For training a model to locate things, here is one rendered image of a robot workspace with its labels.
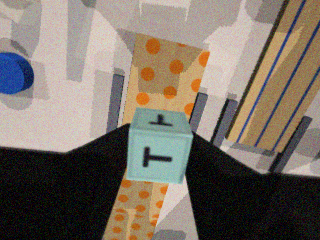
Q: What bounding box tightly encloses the light teal cube with black t marks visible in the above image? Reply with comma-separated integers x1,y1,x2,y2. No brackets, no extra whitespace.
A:
126,107,193,185

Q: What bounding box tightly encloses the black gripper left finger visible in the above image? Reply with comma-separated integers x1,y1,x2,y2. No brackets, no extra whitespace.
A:
0,123,131,240

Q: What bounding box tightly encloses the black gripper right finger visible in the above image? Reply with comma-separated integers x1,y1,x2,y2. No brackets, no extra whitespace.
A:
185,130,320,240

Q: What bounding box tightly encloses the blue cylinder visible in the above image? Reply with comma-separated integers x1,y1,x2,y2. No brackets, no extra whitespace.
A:
0,53,34,94

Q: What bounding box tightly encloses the tan strip with orange dots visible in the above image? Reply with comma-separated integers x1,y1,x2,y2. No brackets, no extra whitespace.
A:
103,33,210,240

